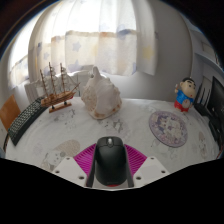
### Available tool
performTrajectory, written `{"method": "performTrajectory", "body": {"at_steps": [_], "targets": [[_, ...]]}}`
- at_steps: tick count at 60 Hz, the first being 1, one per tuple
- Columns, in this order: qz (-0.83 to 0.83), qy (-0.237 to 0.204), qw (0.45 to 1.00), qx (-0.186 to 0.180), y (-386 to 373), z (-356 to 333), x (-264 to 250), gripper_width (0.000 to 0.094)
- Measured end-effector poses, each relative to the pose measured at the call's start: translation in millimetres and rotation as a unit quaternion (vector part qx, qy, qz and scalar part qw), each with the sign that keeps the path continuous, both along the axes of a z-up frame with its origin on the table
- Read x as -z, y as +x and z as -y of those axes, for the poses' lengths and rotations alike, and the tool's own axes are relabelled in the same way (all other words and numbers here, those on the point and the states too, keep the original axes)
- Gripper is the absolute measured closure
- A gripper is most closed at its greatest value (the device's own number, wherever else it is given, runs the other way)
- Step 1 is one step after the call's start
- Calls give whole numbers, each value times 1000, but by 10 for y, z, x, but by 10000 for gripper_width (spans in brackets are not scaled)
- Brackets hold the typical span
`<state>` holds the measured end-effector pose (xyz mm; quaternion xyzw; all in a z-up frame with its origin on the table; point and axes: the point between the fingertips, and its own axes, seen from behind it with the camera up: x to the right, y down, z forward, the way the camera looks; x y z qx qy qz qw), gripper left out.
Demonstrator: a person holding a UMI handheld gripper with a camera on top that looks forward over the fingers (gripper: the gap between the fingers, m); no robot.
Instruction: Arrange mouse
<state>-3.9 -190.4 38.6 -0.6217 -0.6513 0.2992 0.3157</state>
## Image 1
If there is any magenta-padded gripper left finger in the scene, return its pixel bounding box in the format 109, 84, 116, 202
52, 143, 99, 188

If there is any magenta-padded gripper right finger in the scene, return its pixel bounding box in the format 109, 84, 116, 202
123, 143, 170, 188

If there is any black computer mouse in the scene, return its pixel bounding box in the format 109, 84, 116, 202
94, 135, 129, 187

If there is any round purple printed mouse pad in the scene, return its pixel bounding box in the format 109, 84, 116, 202
148, 110, 189, 148

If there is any white printed tablecloth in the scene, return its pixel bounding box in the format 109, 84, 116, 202
3, 96, 221, 189

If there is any wooden sailing ship model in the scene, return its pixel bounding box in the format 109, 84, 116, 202
39, 61, 81, 114

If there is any black keyboard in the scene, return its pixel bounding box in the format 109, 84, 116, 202
7, 96, 48, 147

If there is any large white conch shell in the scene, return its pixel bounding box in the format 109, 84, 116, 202
81, 65, 123, 120

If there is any cartoon boy figurine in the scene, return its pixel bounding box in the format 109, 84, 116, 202
173, 77, 197, 113

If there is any white radiator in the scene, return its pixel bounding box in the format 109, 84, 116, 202
23, 69, 94, 104

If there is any wooden chair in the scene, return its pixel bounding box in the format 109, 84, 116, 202
0, 94, 22, 132

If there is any black monitor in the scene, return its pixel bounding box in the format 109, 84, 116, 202
206, 75, 224, 143

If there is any white star-print curtain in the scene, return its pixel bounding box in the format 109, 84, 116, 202
8, 0, 158, 89

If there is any white wall shelf unit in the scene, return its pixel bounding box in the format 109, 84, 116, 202
188, 23, 224, 79

